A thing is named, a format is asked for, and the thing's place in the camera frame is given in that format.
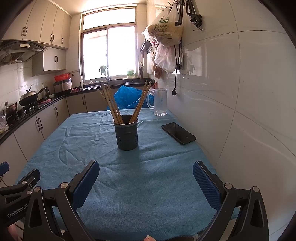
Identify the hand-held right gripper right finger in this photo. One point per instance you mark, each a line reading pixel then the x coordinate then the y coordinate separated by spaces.
pixel 207 185

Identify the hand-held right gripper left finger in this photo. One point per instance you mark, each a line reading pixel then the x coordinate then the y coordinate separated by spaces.
pixel 85 183

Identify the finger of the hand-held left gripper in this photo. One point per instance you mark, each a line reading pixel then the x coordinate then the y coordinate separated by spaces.
pixel 4 168
pixel 33 175

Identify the dark grey utensil holder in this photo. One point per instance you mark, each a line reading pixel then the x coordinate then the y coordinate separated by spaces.
pixel 126 136

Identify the bundle of wooden chopsticks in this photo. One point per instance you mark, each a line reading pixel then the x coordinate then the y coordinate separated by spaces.
pixel 115 113

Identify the person's left hand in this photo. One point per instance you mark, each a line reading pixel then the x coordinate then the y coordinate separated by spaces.
pixel 15 233

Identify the person's right hand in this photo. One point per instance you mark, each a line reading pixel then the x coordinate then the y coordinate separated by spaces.
pixel 150 238

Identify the cream base cabinets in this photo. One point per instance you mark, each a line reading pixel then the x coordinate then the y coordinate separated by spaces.
pixel 30 132

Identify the clear bag of food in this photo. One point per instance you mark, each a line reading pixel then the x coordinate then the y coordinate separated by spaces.
pixel 3 122

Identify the black kitchen countertop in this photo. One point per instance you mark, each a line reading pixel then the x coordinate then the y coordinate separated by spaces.
pixel 16 121

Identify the blue tablecloth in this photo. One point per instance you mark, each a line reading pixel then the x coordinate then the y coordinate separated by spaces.
pixel 150 173

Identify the black smartphone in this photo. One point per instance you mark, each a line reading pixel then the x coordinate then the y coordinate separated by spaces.
pixel 179 133

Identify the steel cooking pot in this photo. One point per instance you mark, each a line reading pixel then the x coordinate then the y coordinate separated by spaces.
pixel 11 109

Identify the black gas stove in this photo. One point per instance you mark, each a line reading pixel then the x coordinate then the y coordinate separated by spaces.
pixel 27 110

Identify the pink cloth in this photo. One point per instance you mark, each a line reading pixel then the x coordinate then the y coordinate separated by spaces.
pixel 45 101
pixel 74 90

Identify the black wok with lid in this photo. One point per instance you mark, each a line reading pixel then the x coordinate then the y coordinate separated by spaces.
pixel 29 97

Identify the steel kettle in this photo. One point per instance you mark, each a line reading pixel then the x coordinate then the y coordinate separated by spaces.
pixel 47 92

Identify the steel rice cooker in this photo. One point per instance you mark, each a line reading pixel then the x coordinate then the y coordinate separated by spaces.
pixel 63 85

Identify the clear glass mug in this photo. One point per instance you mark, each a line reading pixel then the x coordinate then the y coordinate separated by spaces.
pixel 160 102

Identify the blue plastic bag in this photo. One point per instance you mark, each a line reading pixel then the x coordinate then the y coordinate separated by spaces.
pixel 126 95

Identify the white bottle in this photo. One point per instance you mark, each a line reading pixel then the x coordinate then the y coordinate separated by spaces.
pixel 81 82

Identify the red plastic basin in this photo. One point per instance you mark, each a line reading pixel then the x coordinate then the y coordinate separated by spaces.
pixel 62 77

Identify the steel kitchen sink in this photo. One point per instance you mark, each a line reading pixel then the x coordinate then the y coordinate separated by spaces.
pixel 115 82

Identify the green rubber glove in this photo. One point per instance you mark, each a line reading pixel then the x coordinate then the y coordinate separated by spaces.
pixel 103 70

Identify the glass range hood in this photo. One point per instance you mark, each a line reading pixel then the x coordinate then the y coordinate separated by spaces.
pixel 20 49

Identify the small utensil jar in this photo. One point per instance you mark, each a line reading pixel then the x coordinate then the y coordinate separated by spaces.
pixel 141 74

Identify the brown hanging bundle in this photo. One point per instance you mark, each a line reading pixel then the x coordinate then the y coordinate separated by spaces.
pixel 158 71

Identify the clear hanging plastic bags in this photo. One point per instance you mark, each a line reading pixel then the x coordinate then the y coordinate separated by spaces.
pixel 165 59

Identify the kitchen window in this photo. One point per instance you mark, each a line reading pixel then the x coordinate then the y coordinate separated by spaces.
pixel 115 51

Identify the printed hanging plastic bag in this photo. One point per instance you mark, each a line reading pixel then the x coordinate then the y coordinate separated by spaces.
pixel 164 32

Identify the small cream wall cabinet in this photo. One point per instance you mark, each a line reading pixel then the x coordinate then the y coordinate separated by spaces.
pixel 54 59

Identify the black wall rack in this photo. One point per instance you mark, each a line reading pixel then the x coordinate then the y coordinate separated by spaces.
pixel 146 46

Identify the cream wall cabinet row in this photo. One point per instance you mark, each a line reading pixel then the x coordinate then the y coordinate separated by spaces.
pixel 46 23

